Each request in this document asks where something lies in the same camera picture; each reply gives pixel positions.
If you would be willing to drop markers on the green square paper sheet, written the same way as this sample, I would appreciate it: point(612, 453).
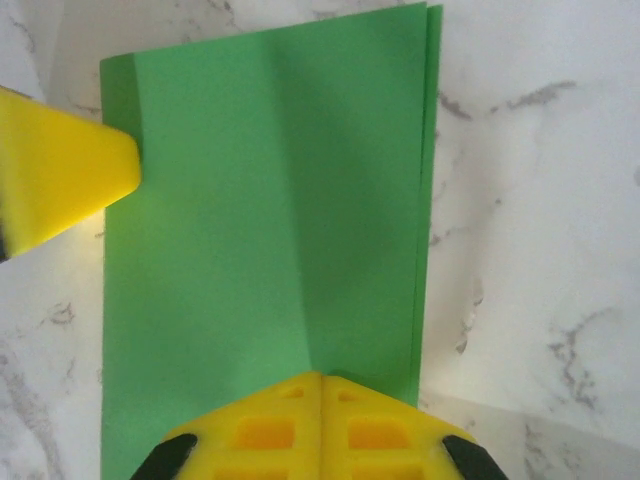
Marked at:
point(275, 200)

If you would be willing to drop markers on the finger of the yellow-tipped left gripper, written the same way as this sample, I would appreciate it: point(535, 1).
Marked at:
point(60, 175)

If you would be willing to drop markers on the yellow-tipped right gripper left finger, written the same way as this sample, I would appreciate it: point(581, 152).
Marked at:
point(260, 430)

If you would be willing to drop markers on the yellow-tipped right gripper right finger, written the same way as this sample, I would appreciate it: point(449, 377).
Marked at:
point(380, 430)

